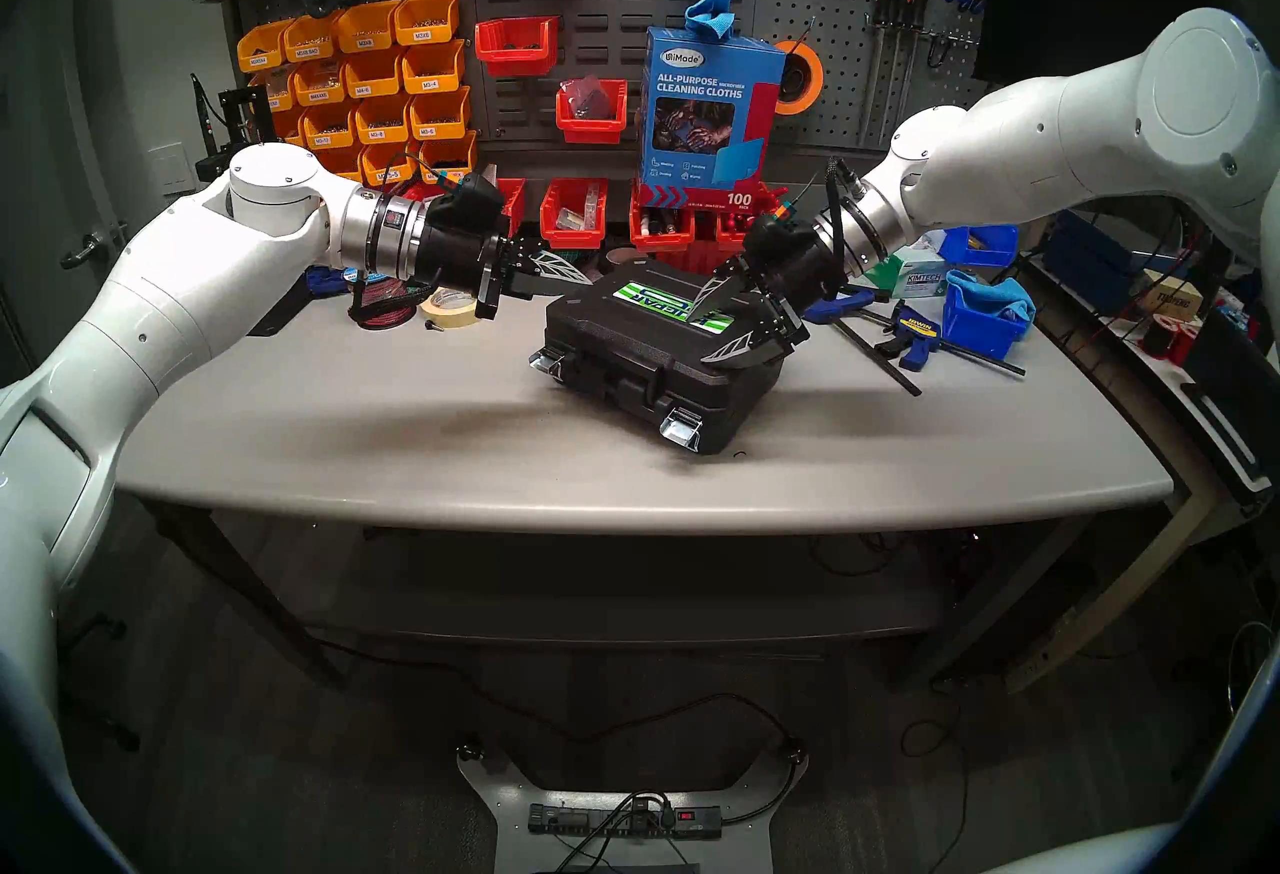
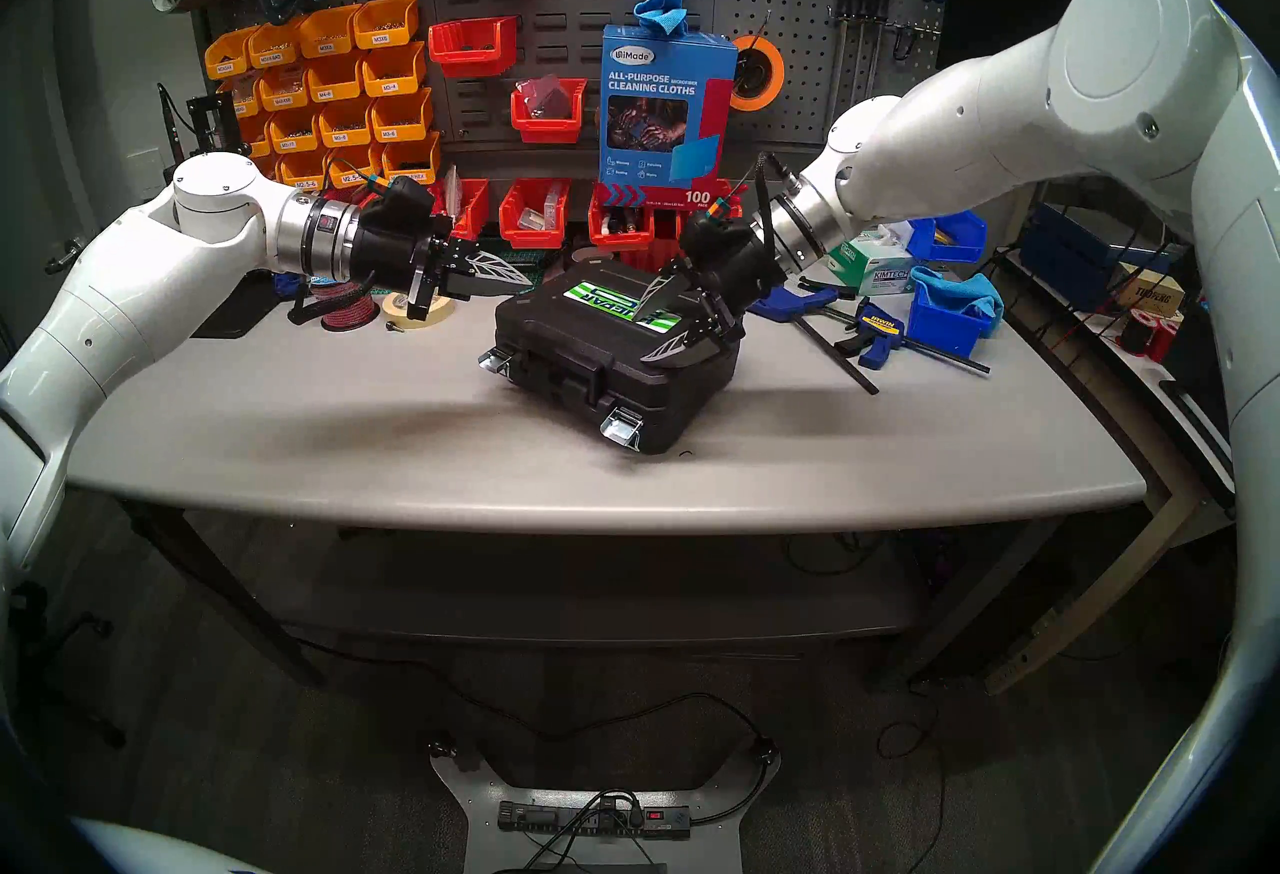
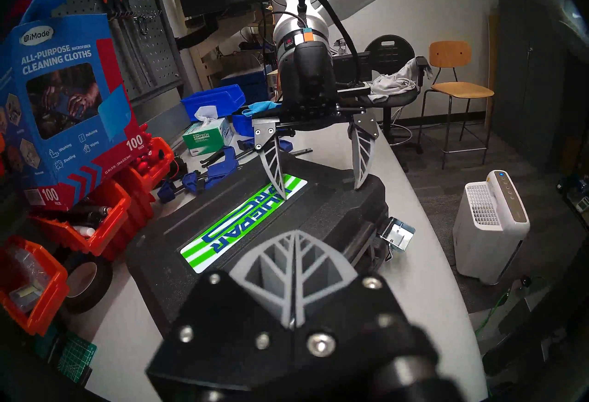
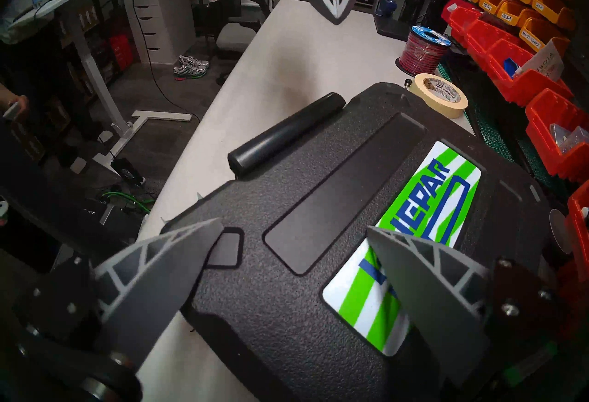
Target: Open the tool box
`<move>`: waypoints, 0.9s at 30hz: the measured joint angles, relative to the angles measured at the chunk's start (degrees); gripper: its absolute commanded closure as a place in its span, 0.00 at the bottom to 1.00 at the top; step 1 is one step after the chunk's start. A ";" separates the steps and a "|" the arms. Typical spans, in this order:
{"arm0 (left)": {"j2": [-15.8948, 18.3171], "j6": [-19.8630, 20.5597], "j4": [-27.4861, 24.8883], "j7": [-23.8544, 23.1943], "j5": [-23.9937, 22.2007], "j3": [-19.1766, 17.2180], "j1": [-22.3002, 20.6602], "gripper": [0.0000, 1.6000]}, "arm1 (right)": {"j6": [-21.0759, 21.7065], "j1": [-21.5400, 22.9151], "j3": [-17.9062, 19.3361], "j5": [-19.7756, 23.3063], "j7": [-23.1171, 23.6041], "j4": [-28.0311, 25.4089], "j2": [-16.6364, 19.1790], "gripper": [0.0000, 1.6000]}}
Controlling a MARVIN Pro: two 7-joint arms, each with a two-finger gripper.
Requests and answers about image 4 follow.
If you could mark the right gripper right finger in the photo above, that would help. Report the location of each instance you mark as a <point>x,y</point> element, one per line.
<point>428,295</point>

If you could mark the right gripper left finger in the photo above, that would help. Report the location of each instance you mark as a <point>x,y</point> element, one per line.
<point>147,295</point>

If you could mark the black plastic tool box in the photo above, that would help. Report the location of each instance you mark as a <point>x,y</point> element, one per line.
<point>299,203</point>

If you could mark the person's bare hand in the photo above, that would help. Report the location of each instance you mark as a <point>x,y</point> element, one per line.
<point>11,104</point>

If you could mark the blue bench vise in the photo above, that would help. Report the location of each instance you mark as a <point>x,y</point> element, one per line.
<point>386,3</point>

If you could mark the black office chair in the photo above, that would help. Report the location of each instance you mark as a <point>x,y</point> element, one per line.
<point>241,33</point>

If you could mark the red plastic parts bin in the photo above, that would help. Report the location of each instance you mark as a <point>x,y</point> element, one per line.
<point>487,44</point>
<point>547,143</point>
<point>529,90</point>
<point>453,10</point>
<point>467,23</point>
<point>579,231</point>

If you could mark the white green sneaker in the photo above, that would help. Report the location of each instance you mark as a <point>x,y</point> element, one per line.
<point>195,60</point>

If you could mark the white drawer unit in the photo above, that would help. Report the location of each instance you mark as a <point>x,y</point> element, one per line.
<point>158,23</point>

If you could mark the pair of sneakers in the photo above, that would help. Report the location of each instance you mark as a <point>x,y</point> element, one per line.
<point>191,72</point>

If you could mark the beige masking tape roll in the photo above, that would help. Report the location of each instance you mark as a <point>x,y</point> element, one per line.
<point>437,99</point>

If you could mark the white standing desk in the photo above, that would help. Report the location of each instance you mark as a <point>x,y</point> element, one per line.
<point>99,83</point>

